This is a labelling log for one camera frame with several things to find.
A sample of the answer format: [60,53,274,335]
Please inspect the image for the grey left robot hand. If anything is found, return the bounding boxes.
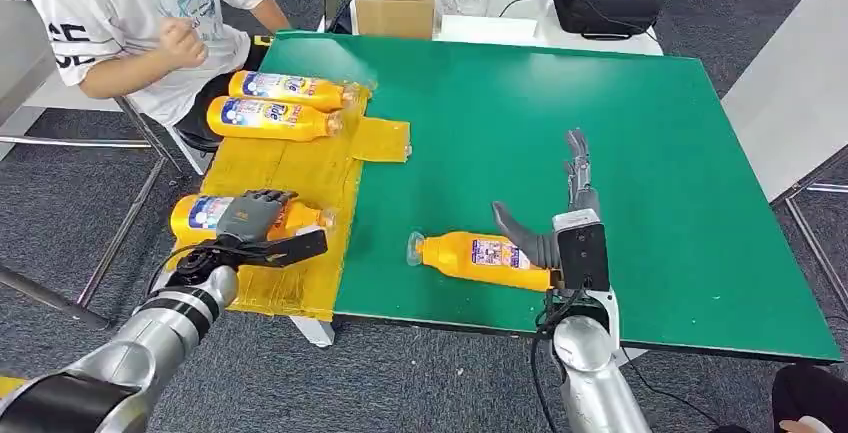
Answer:
[215,189,300,246]

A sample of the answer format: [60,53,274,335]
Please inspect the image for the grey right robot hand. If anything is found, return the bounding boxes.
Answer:
[491,128,603,271]

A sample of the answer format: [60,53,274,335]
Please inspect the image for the person's right hand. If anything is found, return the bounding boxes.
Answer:
[157,17,210,71]

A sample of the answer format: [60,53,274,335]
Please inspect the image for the orange detergent bottle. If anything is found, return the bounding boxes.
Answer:
[169,193,338,249]
[405,231,555,293]
[206,95,344,144]
[228,70,362,113]

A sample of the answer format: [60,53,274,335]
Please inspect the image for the yellow plastic sheet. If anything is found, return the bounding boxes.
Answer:
[173,82,413,323]

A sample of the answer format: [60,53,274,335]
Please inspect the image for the green table mat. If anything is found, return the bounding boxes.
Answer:
[258,30,844,365]

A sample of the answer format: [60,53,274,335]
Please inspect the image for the white table leg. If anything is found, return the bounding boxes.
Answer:
[290,315,337,350]

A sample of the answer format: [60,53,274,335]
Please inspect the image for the white side table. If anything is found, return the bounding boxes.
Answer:
[720,0,848,299]
[0,0,220,332]

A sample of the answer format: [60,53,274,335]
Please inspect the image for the brown cardboard box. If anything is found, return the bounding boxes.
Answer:
[354,0,437,40]

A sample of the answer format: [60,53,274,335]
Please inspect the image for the white flat board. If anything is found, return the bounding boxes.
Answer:
[435,13,539,45]

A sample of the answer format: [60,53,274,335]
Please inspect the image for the black case with yellow mark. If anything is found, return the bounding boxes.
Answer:
[553,0,662,42]

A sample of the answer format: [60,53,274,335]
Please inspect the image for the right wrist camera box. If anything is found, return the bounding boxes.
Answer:
[551,208,612,293]

